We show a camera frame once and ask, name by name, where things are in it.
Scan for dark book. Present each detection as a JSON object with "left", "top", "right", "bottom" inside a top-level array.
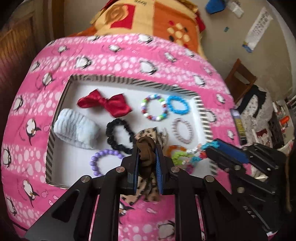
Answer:
[{"left": 231, "top": 109, "right": 247, "bottom": 145}]

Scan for black scrunchie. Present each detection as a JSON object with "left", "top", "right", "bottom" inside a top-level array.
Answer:
[{"left": 106, "top": 119, "right": 137, "bottom": 155}]

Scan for light blue fluffy scrunchie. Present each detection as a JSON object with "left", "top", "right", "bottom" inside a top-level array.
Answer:
[{"left": 53, "top": 108, "right": 101, "bottom": 150}]

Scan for brown wooden headboard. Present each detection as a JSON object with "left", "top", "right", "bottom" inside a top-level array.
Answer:
[{"left": 0, "top": 11, "right": 47, "bottom": 98}]

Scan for pink penguin blanket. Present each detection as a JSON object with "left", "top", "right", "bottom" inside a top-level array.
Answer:
[{"left": 0, "top": 34, "right": 246, "bottom": 241}]

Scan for blue bead bracelet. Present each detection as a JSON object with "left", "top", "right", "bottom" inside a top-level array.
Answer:
[{"left": 166, "top": 95, "right": 189, "bottom": 115}]

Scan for eye chart poster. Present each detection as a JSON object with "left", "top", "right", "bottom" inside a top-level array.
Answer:
[{"left": 242, "top": 7, "right": 273, "bottom": 53}]

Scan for wooden chair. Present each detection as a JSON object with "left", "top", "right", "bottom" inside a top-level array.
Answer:
[{"left": 225, "top": 58, "right": 257, "bottom": 102}]

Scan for purple bead bracelet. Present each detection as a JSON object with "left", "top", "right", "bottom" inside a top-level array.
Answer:
[{"left": 91, "top": 149, "right": 125, "bottom": 177}]

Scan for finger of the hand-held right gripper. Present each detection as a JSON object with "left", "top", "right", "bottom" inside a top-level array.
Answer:
[
  {"left": 205, "top": 147, "right": 278, "bottom": 202},
  {"left": 217, "top": 140, "right": 288, "bottom": 179}
]

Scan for multicolour bead bracelet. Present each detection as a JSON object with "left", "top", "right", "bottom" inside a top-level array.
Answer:
[{"left": 141, "top": 94, "right": 169, "bottom": 121}]

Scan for red satin bow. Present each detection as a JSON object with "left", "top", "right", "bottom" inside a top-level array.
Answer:
[{"left": 77, "top": 90, "right": 133, "bottom": 117}]

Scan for pink white beaded bracelet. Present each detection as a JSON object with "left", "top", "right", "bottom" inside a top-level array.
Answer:
[{"left": 171, "top": 118, "right": 193, "bottom": 144}]

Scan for blue plastic object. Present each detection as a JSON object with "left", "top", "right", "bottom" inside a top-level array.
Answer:
[{"left": 206, "top": 0, "right": 226, "bottom": 14}]

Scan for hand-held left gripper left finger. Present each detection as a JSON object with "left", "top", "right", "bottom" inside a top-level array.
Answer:
[{"left": 24, "top": 148, "right": 141, "bottom": 241}]

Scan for white patterned cushion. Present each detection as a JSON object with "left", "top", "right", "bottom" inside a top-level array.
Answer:
[{"left": 238, "top": 88, "right": 278, "bottom": 139}]

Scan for colourful charm bracelet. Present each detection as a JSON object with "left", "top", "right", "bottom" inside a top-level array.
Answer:
[{"left": 166, "top": 141, "right": 219, "bottom": 174}]

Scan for black garment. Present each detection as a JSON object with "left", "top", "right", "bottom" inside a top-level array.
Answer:
[{"left": 239, "top": 85, "right": 266, "bottom": 117}]

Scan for leopard print bow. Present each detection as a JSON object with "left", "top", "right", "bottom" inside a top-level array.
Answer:
[{"left": 119, "top": 127, "right": 163, "bottom": 205}]

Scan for striped cardboard box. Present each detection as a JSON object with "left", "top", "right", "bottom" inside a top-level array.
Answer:
[{"left": 45, "top": 74, "right": 219, "bottom": 189}]

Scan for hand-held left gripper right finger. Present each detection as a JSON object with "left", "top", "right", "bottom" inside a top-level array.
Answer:
[{"left": 155, "top": 146, "right": 269, "bottom": 241}]

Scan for orange patterned blanket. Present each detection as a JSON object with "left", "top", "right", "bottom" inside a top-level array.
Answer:
[{"left": 67, "top": 0, "right": 207, "bottom": 59}]

